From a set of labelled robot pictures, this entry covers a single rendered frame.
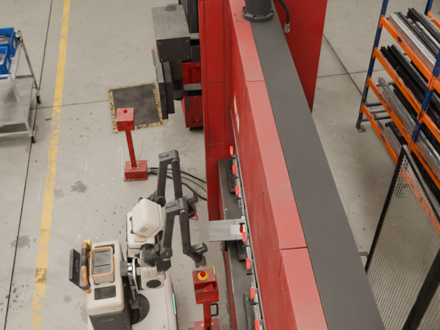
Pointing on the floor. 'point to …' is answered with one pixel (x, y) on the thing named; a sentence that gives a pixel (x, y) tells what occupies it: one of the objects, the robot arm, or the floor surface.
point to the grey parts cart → (18, 93)
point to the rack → (403, 93)
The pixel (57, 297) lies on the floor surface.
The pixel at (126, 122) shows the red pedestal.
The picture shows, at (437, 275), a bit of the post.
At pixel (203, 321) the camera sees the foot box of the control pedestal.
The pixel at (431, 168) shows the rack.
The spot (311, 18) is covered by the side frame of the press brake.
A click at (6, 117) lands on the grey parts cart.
